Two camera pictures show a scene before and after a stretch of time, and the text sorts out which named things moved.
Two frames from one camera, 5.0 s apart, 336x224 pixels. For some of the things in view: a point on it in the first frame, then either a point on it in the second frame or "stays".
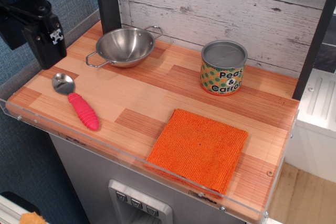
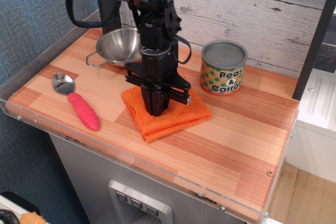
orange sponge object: x=31 y=217 stays
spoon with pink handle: x=64 y=83 stays
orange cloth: x=198 y=151 to x=176 y=114
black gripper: x=22 y=1 to x=158 y=70
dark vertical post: x=107 y=0 stays
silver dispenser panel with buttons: x=131 y=206 stays
